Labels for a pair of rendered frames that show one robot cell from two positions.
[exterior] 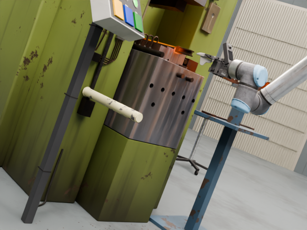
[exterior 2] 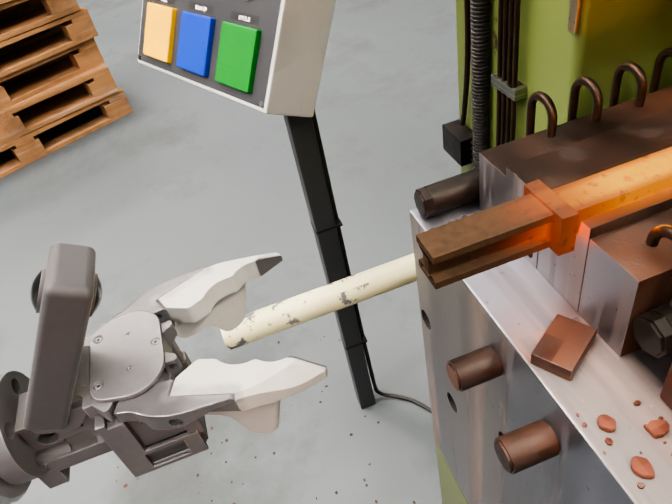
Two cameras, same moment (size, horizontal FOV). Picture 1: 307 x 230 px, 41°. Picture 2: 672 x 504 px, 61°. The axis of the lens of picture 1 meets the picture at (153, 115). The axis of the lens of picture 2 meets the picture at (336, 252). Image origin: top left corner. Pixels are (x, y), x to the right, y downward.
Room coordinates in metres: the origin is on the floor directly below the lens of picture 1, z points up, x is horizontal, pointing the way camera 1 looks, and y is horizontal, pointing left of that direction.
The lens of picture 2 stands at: (2.28, -0.34, 1.27)
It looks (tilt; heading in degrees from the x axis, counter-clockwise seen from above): 41 degrees down; 124
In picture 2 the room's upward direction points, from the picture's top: 13 degrees counter-clockwise
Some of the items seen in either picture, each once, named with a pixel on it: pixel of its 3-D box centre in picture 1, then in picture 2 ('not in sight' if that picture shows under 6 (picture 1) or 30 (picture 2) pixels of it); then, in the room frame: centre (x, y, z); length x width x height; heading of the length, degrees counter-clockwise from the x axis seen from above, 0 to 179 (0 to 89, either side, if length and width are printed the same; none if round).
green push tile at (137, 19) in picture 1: (137, 22); (240, 57); (1.83, 0.21, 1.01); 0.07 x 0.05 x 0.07; 159
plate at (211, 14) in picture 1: (210, 18); not in sight; (2.54, -0.11, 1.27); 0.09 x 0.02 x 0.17; 134
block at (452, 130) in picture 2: (93, 56); (460, 142); (2.05, 0.38, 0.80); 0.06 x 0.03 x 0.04; 134
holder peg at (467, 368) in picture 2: (180, 75); (474, 368); (2.20, -0.06, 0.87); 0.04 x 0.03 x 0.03; 44
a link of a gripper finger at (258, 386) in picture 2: not in sight; (256, 403); (2.10, -0.20, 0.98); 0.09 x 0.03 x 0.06; 17
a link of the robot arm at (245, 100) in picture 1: (245, 98); not in sight; (1.88, -0.36, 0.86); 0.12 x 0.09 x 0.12; 140
